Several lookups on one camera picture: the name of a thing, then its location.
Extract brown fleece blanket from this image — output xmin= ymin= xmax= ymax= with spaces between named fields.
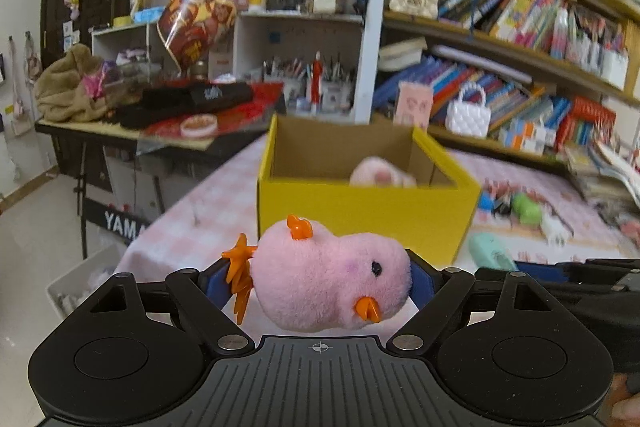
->
xmin=34 ymin=43 xmax=121 ymax=124

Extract row of colourful books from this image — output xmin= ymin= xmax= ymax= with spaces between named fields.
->
xmin=372 ymin=39 xmax=618 ymax=152
xmin=435 ymin=0 xmax=571 ymax=58

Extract red dictionaries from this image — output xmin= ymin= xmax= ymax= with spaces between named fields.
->
xmin=557 ymin=96 xmax=618 ymax=150

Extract person's right hand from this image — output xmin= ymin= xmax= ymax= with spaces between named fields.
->
xmin=611 ymin=373 xmax=640 ymax=427

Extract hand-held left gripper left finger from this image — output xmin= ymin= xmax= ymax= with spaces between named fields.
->
xmin=85 ymin=259 xmax=255 ymax=359

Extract yellow cardboard box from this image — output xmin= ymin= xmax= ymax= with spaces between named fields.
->
xmin=257 ymin=114 xmax=482 ymax=265

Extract pink pig plush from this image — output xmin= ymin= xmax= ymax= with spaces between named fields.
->
xmin=348 ymin=157 xmax=418 ymax=188

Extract white quilted handbag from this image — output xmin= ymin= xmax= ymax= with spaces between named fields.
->
xmin=445 ymin=83 xmax=491 ymax=138

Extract green toy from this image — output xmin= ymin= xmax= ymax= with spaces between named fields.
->
xmin=510 ymin=193 xmax=545 ymax=226

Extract white storage bin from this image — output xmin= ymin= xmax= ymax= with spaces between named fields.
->
xmin=46 ymin=241 xmax=132 ymax=323

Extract pink chick plush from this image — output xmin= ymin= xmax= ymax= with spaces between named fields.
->
xmin=222 ymin=214 xmax=413 ymax=334

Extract red paper sheets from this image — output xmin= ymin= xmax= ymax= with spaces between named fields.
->
xmin=142 ymin=82 xmax=287 ymax=140

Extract orange white carton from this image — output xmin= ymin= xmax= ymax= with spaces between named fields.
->
xmin=499 ymin=132 xmax=546 ymax=156
xmin=515 ymin=119 xmax=558 ymax=142

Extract black electronic keyboard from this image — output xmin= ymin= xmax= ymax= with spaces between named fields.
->
xmin=34 ymin=117 xmax=271 ymax=258

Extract white holders with pens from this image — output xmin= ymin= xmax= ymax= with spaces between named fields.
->
xmin=550 ymin=4 xmax=630 ymax=90

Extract pink round tin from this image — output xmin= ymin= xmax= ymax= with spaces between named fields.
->
xmin=180 ymin=113 xmax=220 ymax=138

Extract mint green stapler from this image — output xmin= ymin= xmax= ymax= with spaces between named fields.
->
xmin=468 ymin=232 xmax=519 ymax=271

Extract desk pencil cups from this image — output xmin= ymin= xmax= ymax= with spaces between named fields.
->
xmin=262 ymin=52 xmax=357 ymax=115

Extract white storage shelf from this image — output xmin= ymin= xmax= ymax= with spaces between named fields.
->
xmin=90 ymin=9 xmax=373 ymax=118

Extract red gold foil bag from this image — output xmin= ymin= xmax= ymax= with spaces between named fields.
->
xmin=156 ymin=0 xmax=238 ymax=74

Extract wooden bookshelf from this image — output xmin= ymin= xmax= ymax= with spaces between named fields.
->
xmin=352 ymin=0 xmax=640 ymax=168

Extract black long bag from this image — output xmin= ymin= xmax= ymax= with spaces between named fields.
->
xmin=107 ymin=81 xmax=255 ymax=130

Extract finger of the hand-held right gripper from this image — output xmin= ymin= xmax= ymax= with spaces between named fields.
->
xmin=515 ymin=258 xmax=640 ymax=287

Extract white long case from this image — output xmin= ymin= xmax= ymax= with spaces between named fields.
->
xmin=432 ymin=44 xmax=533 ymax=84

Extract stack of papers and booklets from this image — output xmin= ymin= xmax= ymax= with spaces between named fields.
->
xmin=565 ymin=139 xmax=640 ymax=228

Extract red white bottle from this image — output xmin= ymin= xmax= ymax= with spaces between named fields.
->
xmin=310 ymin=51 xmax=323 ymax=105

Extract pink cylinder holder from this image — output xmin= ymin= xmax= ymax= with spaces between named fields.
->
xmin=395 ymin=82 xmax=434 ymax=130

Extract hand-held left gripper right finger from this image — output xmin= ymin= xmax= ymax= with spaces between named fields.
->
xmin=387 ymin=249 xmax=558 ymax=358

